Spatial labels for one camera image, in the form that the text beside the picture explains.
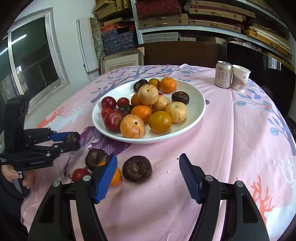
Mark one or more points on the orange kumquat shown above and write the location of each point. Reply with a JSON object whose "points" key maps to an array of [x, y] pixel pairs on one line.
{"points": [[115, 177]]}

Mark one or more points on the red cherry tomato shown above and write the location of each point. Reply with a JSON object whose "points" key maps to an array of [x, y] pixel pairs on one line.
{"points": [[123, 101]]}

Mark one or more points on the metal storage shelf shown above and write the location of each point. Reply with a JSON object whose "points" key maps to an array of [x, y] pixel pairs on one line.
{"points": [[250, 23]]}

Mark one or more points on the dark red plum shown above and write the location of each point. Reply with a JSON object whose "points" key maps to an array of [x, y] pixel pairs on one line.
{"points": [[112, 121]]}

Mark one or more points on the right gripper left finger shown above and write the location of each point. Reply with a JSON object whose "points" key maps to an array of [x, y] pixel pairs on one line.
{"points": [[53, 220]]}

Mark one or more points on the person's left hand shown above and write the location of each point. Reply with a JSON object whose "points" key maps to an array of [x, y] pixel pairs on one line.
{"points": [[10, 174]]}

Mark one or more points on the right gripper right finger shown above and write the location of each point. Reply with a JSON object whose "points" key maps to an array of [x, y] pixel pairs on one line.
{"points": [[243, 220]]}

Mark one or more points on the cardboard box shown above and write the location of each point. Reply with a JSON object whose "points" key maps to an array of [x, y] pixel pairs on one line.
{"points": [[133, 57]]}

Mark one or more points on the white oval plate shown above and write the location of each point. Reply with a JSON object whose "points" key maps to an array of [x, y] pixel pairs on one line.
{"points": [[195, 111]]}

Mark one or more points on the small orange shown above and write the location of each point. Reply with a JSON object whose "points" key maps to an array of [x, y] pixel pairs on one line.
{"points": [[155, 82]]}

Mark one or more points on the dark water chestnut top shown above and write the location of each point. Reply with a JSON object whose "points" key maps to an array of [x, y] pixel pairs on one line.
{"points": [[180, 96]]}

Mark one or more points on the large dark water chestnut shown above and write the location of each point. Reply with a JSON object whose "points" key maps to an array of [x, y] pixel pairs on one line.
{"points": [[139, 84]]}

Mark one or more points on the large orange mandarin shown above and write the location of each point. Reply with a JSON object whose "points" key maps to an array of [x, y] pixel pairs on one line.
{"points": [[168, 85]]}

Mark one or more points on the orange-yellow passion fruit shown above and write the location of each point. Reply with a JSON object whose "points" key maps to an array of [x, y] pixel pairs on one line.
{"points": [[132, 126]]}

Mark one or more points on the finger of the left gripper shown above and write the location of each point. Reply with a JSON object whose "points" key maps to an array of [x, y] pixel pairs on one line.
{"points": [[65, 137], [56, 149]]}

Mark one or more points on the pale yellow fruit front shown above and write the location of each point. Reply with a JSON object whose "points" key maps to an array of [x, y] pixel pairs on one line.
{"points": [[177, 111]]}

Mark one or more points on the striped yellow melon fruit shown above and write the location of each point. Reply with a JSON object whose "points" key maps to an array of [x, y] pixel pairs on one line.
{"points": [[148, 94]]}

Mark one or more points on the white paper cup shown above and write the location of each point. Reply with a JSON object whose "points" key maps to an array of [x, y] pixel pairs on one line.
{"points": [[239, 78]]}

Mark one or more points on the small orange mandarin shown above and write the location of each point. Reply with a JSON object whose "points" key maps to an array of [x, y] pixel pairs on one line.
{"points": [[142, 111]]}

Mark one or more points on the window frame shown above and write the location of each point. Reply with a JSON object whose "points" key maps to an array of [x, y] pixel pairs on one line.
{"points": [[31, 62]]}

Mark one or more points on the pink deer tablecloth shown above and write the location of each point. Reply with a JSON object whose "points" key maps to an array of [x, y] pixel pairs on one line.
{"points": [[242, 136]]}

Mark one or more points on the dark cabinet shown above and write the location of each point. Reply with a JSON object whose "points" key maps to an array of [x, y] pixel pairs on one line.
{"points": [[276, 79]]}

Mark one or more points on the pink drink can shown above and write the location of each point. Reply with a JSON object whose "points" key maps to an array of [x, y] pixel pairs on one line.
{"points": [[223, 74]]}

